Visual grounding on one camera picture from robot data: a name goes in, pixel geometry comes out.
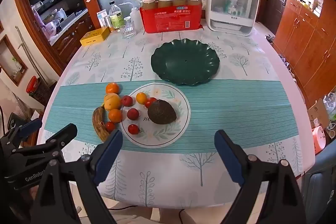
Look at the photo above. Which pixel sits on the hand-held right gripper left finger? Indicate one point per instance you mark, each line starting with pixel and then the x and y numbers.
pixel 108 156

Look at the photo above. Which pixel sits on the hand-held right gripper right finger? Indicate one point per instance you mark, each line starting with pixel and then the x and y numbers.
pixel 229 158

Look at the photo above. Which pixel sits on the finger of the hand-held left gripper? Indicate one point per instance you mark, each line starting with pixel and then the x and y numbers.
pixel 30 126
pixel 64 134

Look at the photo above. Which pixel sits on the red cherry tomato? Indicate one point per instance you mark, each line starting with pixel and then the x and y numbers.
pixel 134 129
pixel 110 126
pixel 150 102

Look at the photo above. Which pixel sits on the yellow-brown cucumber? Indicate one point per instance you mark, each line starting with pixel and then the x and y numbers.
pixel 99 121

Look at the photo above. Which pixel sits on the orange tangerine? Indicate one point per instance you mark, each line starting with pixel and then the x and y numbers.
pixel 113 88
pixel 115 115

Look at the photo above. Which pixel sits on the small red apple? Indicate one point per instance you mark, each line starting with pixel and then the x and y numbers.
pixel 133 114
pixel 126 101

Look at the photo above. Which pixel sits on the large yellow citrus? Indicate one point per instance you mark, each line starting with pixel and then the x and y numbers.
pixel 112 101

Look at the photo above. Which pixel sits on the white floral plate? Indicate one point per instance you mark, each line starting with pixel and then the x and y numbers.
pixel 168 134

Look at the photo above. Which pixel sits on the dark avocado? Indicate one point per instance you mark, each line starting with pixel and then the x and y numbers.
pixel 162 111

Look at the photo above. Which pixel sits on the dark green scalloped plate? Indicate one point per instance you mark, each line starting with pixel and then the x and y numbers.
pixel 183 64

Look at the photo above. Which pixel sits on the dark bin with red lid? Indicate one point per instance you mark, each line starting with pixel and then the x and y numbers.
pixel 36 88

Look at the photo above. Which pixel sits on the small yellow orange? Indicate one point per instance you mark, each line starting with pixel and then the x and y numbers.
pixel 141 98

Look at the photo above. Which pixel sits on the pink plastic container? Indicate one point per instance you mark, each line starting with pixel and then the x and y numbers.
pixel 319 138

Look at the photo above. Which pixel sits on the grey chair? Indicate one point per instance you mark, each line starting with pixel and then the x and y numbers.
pixel 320 187

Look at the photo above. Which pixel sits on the wooden kitchen base cabinets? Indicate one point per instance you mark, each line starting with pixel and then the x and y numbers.
pixel 71 37

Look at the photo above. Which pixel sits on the cardboard box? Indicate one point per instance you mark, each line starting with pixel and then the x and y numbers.
pixel 317 113

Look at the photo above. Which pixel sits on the yellow tin box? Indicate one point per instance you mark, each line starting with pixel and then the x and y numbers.
pixel 95 37

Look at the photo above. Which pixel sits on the clear plastic bag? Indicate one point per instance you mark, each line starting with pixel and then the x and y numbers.
pixel 330 106

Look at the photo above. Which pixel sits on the silver metal can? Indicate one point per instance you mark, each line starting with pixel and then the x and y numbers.
pixel 107 20

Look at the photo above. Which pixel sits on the small white blue carton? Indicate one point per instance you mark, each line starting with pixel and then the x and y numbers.
pixel 101 18

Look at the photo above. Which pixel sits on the ribbed clear glass cup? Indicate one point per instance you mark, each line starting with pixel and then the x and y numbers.
pixel 128 28

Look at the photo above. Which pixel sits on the clear bottle with green label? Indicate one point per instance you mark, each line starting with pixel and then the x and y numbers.
pixel 115 18

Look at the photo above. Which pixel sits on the white squeeze bottle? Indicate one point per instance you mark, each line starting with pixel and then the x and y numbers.
pixel 134 18

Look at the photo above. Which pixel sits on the wooden sideboard cabinet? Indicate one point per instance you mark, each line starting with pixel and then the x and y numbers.
pixel 307 43

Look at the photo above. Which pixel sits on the white cup storage cabinet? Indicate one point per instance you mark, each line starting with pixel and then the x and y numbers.
pixel 229 16

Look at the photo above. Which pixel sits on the red paper cup package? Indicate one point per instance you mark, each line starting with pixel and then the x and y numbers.
pixel 170 19

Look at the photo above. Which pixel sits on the jar with white lid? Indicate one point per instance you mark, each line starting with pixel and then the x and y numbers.
pixel 179 0
pixel 148 3
pixel 164 1
pixel 193 0

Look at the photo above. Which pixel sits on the wooden wall frame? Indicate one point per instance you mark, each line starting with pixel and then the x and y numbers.
pixel 13 64

